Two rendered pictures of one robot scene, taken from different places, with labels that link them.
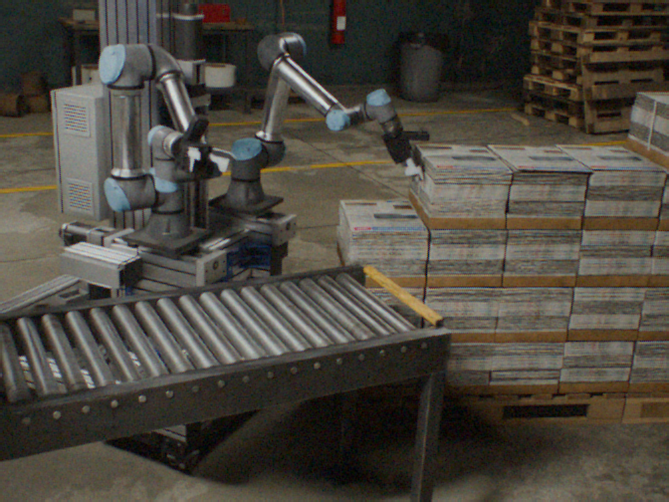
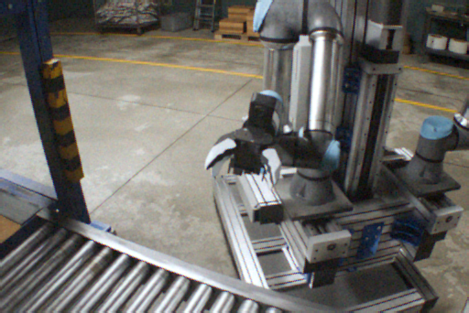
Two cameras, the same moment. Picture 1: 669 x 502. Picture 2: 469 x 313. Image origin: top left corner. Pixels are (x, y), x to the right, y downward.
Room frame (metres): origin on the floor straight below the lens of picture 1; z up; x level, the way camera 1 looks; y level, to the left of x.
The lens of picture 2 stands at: (1.96, -0.06, 1.57)
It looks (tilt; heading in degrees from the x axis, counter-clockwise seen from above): 31 degrees down; 51
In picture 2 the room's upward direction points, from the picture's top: straight up
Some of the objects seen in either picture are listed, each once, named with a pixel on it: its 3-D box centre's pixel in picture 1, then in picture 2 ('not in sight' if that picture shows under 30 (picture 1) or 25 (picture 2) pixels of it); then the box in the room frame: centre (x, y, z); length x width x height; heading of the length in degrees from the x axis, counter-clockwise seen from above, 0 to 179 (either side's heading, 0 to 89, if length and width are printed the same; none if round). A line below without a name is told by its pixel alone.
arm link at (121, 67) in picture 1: (127, 129); (278, 84); (2.73, 0.68, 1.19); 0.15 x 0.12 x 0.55; 128
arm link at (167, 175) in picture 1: (171, 172); (271, 149); (2.54, 0.50, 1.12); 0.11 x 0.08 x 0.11; 128
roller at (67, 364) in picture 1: (64, 357); (60, 304); (1.96, 0.67, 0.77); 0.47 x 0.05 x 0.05; 27
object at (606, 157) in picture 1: (606, 156); not in sight; (3.26, -1.03, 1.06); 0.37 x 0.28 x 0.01; 9
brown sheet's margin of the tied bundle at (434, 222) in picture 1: (462, 216); not in sight; (3.06, -0.47, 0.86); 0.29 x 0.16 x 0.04; 98
